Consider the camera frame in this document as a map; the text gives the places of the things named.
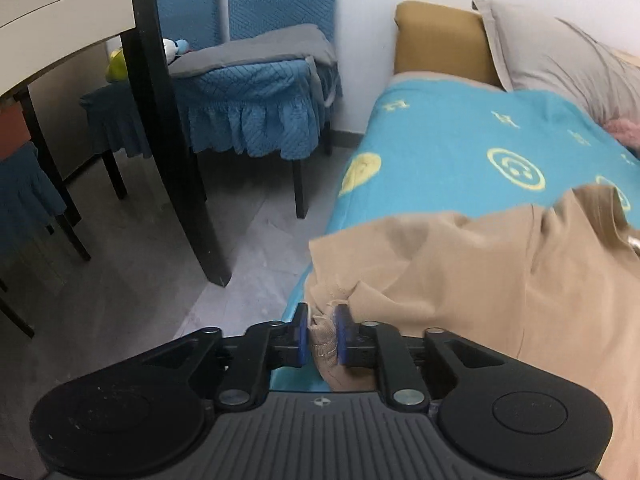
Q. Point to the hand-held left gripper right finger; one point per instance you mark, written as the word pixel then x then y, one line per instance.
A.
pixel 343 336

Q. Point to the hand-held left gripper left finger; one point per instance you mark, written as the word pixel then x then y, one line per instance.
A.
pixel 301 336

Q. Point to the tan garment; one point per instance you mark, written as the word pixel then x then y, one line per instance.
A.
pixel 475 285

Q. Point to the blue smiley print blanket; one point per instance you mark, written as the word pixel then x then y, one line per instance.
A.
pixel 440 150

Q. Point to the chair with blue quilted cover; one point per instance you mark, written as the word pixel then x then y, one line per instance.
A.
pixel 27 200
pixel 260 105
pixel 112 115

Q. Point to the grey folded cloth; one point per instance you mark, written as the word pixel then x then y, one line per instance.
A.
pixel 260 50

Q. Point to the mustard yellow headboard cushion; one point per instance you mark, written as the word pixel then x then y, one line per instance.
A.
pixel 440 42

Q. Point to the white and blue plush toy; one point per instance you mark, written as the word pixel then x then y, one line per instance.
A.
pixel 174 50

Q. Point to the yellow green toy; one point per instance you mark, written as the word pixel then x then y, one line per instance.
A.
pixel 116 66

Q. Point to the grey pillow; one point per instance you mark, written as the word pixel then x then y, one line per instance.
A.
pixel 555 60

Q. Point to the pink fluffy cloth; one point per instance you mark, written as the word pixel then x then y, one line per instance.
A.
pixel 625 131

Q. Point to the beige table with black legs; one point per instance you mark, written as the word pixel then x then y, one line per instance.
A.
pixel 65 15

